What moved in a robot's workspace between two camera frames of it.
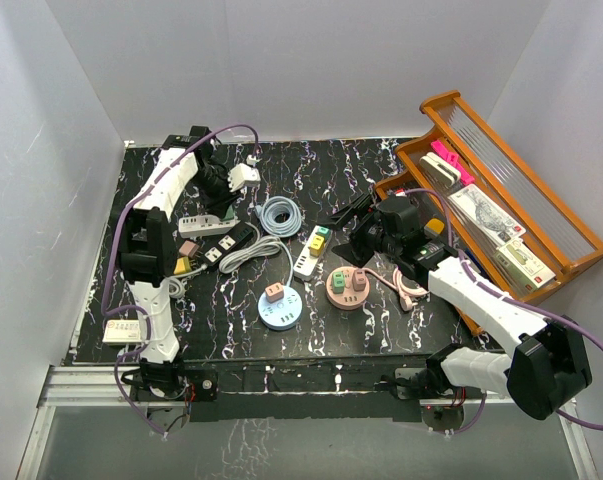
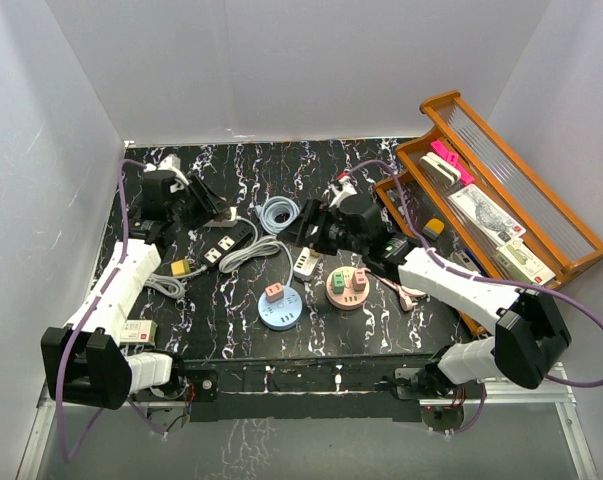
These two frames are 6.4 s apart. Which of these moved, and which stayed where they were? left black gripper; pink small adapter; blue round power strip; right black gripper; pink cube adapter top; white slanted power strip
Moved: right black gripper; left black gripper
Stayed: blue round power strip; pink cube adapter top; pink small adapter; white slanted power strip
